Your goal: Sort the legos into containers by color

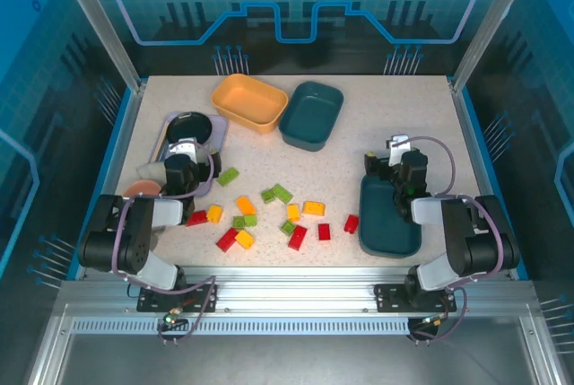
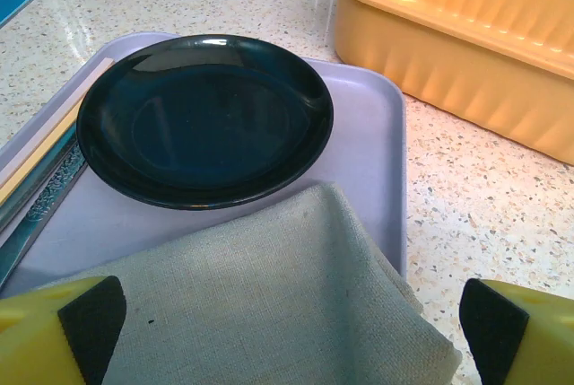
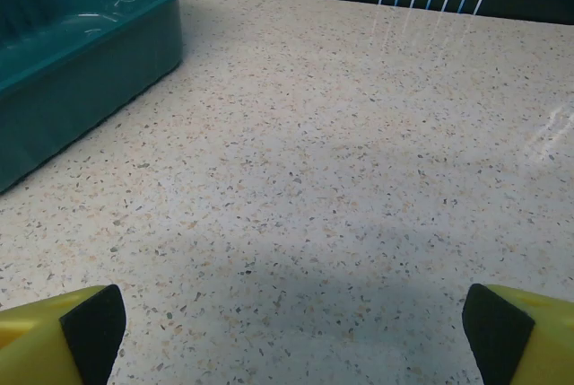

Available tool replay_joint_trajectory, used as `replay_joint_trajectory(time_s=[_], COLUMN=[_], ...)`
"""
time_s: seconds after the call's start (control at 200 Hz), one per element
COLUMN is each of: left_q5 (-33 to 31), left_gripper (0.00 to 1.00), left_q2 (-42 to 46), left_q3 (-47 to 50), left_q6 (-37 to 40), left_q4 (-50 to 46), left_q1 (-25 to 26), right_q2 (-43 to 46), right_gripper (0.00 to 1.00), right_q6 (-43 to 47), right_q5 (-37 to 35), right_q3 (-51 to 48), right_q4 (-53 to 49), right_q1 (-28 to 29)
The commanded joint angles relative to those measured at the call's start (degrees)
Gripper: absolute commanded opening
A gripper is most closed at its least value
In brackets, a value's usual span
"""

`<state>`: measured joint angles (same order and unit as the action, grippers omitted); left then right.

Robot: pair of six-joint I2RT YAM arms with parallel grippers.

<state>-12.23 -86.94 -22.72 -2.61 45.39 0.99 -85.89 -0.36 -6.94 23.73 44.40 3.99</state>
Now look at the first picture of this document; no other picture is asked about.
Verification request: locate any yellow plastic container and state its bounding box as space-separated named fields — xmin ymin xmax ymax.
xmin=210 ymin=73 xmax=289 ymax=135

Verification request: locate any shallow teal plastic container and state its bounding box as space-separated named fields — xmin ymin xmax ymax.
xmin=358 ymin=173 xmax=422 ymax=259

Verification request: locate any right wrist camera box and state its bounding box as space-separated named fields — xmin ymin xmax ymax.
xmin=387 ymin=134 xmax=412 ymax=167

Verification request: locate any slotted metal cable duct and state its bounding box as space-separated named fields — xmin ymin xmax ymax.
xmin=70 ymin=318 xmax=412 ymax=336

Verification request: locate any aluminium frame post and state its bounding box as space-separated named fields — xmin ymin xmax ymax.
xmin=450 ymin=0 xmax=539 ymax=92
xmin=48 ymin=0 xmax=147 ymax=92

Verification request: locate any deep teal plastic container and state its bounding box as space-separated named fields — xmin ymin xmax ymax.
xmin=278 ymin=81 xmax=345 ymax=153

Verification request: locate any long green lego brick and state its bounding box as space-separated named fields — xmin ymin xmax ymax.
xmin=272 ymin=183 xmax=294 ymax=205
xmin=216 ymin=167 xmax=240 ymax=187

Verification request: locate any lavender plastic tray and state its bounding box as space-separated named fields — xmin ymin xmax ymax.
xmin=148 ymin=114 xmax=230 ymax=197

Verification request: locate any white cup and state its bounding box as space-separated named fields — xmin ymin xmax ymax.
xmin=136 ymin=161 xmax=168 ymax=182

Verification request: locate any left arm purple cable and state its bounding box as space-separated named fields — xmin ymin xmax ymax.
xmin=110 ymin=140 xmax=221 ymax=346

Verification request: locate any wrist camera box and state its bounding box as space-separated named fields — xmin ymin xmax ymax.
xmin=387 ymin=134 xmax=412 ymax=167
xmin=169 ymin=136 xmax=199 ymax=158

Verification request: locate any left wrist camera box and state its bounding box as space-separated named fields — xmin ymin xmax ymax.
xmin=169 ymin=136 xmax=199 ymax=158

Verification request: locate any black round plate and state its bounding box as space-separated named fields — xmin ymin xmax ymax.
xmin=166 ymin=110 xmax=213 ymax=144

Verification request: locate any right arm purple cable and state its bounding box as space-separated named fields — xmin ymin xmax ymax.
xmin=394 ymin=136 xmax=515 ymax=346

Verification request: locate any aluminium front rail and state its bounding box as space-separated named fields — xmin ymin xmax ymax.
xmin=57 ymin=266 xmax=537 ymax=314

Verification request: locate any pink round plate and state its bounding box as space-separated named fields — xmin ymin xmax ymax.
xmin=122 ymin=179 xmax=163 ymax=201

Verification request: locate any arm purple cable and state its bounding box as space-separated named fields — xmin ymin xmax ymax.
xmin=394 ymin=136 xmax=515 ymax=346
xmin=110 ymin=140 xmax=221 ymax=346

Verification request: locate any blue side guard strip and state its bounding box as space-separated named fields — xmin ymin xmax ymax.
xmin=66 ymin=83 xmax=149 ymax=281
xmin=457 ymin=83 xmax=530 ymax=281

